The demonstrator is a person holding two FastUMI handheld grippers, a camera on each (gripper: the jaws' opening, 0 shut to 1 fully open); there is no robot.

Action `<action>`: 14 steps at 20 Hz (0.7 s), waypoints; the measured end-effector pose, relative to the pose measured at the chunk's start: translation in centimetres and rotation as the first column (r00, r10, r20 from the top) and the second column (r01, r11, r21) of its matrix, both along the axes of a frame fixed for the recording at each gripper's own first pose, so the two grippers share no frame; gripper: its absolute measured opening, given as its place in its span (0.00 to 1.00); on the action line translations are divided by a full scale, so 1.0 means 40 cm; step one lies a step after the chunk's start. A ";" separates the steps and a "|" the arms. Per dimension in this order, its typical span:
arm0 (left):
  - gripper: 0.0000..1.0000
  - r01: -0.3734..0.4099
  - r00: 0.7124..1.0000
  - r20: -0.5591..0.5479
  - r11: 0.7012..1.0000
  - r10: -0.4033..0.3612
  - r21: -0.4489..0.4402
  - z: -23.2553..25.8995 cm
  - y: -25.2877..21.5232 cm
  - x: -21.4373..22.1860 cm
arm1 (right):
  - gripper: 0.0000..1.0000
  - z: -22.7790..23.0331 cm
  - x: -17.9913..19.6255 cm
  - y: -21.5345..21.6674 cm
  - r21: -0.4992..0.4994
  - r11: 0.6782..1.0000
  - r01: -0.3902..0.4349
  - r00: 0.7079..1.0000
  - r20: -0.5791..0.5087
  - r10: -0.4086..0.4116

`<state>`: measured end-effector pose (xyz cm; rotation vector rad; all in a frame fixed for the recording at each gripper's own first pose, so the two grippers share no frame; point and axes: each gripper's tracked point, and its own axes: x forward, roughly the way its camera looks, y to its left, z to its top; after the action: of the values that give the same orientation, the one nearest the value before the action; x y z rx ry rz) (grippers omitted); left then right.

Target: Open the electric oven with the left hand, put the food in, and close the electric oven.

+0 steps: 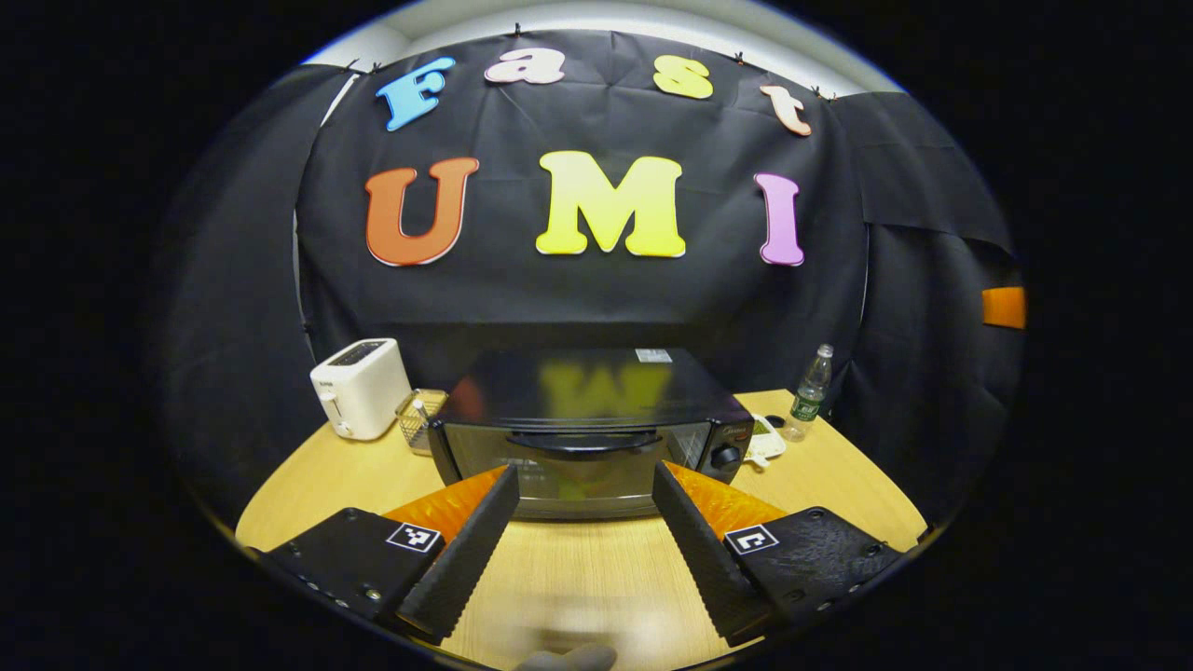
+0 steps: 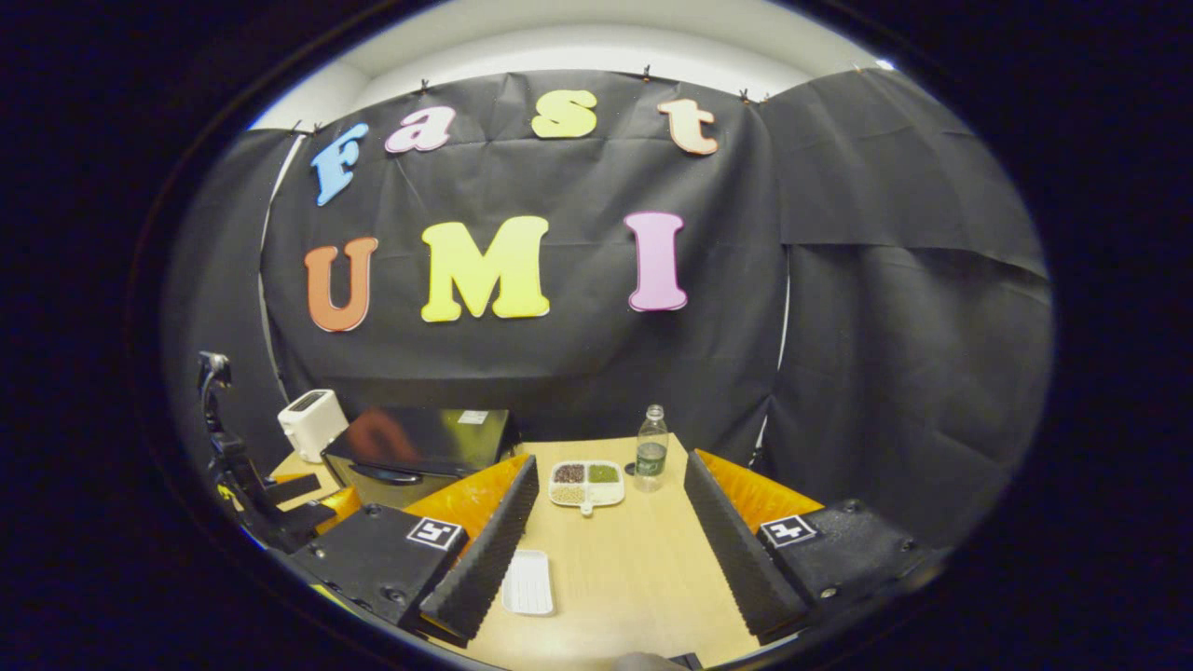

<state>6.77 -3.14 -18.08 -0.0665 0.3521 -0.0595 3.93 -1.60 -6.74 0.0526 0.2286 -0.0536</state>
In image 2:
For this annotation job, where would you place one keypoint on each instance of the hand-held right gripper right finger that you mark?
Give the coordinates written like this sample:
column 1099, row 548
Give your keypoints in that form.
column 741, row 559

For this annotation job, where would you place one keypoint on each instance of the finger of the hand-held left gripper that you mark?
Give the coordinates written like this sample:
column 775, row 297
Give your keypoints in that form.
column 294, row 488
column 322, row 517

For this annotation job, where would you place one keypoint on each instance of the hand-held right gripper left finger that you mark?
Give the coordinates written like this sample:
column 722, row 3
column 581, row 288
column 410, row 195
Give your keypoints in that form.
column 489, row 559

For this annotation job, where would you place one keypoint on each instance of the black electric oven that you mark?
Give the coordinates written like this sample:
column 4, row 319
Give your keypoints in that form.
column 419, row 438

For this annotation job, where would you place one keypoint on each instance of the white rectangular tray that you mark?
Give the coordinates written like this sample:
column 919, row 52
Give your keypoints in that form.
column 528, row 582

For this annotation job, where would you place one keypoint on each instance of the white toaster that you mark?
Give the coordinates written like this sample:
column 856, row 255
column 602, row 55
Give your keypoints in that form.
column 312, row 424

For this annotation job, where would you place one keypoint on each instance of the white divided plate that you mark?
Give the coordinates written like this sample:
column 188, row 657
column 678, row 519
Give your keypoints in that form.
column 585, row 485

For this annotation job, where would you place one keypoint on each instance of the clear water bottle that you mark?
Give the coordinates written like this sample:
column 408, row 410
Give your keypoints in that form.
column 651, row 457

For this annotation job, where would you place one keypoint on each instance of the black backdrop cloth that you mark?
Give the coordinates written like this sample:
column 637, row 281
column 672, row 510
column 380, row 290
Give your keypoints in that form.
column 578, row 363

